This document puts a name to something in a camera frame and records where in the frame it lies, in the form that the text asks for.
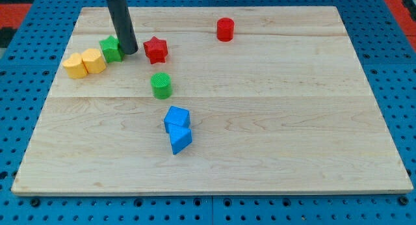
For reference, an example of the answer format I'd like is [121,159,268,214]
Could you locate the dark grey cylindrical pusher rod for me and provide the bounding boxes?
[106,0,138,55]

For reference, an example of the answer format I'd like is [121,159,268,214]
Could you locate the red star block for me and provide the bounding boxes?
[143,36,168,64]

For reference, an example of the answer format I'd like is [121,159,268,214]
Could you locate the green star block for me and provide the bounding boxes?
[99,35,124,63]

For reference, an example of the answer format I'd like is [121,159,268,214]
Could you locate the yellow hexagon block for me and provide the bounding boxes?
[81,48,107,73]

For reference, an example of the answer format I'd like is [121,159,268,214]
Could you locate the yellow heart block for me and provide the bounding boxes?
[62,53,88,79]

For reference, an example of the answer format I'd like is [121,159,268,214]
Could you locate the green cylinder block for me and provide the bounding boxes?
[150,72,172,99]

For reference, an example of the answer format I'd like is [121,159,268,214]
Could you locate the red cylinder block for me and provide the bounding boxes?
[216,18,235,42]

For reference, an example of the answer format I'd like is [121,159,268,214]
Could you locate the blue cube block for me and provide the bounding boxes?
[164,106,190,133]

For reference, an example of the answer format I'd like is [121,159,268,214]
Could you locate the light wooden board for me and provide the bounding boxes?
[12,6,413,196]

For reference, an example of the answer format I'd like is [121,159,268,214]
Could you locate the blue triangle block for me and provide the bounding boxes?
[168,124,192,155]

